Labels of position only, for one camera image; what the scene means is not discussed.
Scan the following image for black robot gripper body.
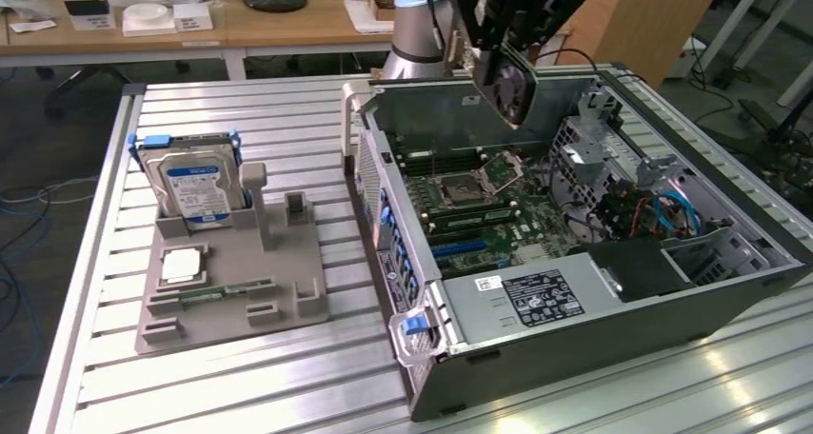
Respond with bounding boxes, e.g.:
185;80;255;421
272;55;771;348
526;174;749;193
483;0;564;46

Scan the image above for graphics card with black fan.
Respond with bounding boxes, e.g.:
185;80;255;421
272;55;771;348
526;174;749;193
467;37;542;131

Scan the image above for wooden cabinet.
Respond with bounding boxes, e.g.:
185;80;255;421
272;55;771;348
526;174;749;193
558;0;729;87

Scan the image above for white paper stack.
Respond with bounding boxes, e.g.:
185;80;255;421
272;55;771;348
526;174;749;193
343;0;396;36

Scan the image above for metal disk bay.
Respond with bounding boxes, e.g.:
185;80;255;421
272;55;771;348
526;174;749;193
546;114;640;219

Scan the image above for wooden desk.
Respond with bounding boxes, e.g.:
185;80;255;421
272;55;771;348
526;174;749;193
0;0;572;69

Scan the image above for metal socket cover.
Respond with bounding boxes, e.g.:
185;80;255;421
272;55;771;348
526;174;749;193
476;148;527;193

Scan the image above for CPU socket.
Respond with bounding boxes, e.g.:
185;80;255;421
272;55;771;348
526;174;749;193
433;170;491;212

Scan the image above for green motherboard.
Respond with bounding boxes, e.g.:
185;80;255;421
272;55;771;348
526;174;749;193
384;136;576;276

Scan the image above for installed black RAM stick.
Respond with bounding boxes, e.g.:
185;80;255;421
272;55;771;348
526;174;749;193
425;206;516;231

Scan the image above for small white labelled box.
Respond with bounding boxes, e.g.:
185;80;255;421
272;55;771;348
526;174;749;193
171;2;213;33

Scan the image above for blue expansion slot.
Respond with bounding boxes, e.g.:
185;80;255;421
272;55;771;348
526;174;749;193
431;238;491;260

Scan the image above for white round container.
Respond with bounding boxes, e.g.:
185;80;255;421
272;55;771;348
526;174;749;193
120;3;179;38

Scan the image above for black and white box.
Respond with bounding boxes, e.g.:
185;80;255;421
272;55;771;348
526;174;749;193
62;0;117;31

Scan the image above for grey power supply unit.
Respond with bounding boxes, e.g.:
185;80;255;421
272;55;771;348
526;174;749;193
439;252;627;355

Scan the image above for open black PC case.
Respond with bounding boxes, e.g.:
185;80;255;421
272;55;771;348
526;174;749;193
340;66;813;424

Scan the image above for white paper label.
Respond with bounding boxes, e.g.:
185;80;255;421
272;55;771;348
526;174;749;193
8;19;58;34

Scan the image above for silver CPU chip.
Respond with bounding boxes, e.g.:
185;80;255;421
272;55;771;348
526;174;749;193
157;251;201;285

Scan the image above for green RAM stick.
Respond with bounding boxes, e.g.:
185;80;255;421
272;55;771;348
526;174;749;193
176;284;268;304

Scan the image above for grey parts rack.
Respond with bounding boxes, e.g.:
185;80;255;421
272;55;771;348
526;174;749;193
132;162;331;359

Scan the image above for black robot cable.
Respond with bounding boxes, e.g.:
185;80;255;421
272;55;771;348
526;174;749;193
417;0;447;52

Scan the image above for black cable behind case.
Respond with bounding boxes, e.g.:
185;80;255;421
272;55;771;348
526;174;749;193
530;47;638;82

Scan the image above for white table frame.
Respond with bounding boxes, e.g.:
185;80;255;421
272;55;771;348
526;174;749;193
695;0;813;108

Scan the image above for red wire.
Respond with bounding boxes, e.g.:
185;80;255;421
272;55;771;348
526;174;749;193
626;194;656;238

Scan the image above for blue wire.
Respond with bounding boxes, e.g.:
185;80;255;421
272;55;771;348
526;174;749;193
655;191;704;239

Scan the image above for hard disk with blue bracket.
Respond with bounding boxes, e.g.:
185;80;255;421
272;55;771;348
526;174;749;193
124;130;247;231

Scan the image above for floor cables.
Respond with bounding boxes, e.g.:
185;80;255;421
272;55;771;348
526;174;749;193
0;174;97;390

